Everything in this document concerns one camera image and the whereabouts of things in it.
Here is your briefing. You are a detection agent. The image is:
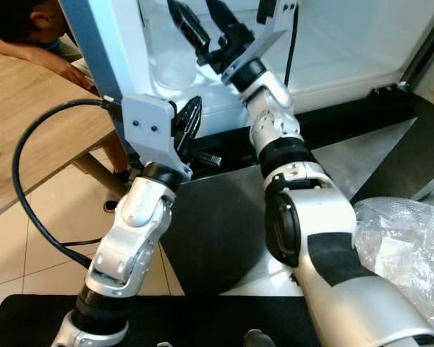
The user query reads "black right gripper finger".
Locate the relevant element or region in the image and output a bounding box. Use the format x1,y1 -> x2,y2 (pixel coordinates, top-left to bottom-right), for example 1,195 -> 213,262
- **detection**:
205,0 -> 249,44
166,0 -> 214,62

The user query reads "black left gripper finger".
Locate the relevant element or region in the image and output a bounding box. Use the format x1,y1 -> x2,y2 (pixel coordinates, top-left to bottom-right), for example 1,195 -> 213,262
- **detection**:
174,96 -> 204,156

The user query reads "light wooden table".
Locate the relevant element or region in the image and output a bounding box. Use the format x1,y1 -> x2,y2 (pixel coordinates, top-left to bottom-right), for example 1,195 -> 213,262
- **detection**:
0,49 -> 135,223

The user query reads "black fabric mat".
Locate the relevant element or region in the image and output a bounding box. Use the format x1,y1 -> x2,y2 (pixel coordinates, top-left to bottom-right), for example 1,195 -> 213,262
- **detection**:
0,295 -> 323,347

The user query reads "grey right robot foot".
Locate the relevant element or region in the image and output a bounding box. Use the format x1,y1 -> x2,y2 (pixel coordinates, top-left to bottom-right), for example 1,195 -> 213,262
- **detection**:
242,329 -> 279,347

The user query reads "clear bubble wrap bag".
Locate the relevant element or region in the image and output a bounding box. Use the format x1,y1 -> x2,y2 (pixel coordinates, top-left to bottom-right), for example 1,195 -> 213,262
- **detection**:
353,187 -> 434,330

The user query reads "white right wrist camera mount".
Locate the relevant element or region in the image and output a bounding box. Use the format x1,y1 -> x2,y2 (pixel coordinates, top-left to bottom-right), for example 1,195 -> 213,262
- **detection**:
223,0 -> 299,82

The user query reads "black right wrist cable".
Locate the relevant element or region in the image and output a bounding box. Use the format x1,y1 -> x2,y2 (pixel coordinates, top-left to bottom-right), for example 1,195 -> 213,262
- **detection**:
284,4 -> 300,69

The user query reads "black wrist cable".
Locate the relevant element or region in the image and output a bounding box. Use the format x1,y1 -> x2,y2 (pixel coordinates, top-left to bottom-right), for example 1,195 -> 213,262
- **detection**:
12,98 -> 127,270
284,4 -> 300,69

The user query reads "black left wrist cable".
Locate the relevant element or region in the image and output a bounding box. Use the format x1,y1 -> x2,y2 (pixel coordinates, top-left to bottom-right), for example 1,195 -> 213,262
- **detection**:
12,98 -> 127,270

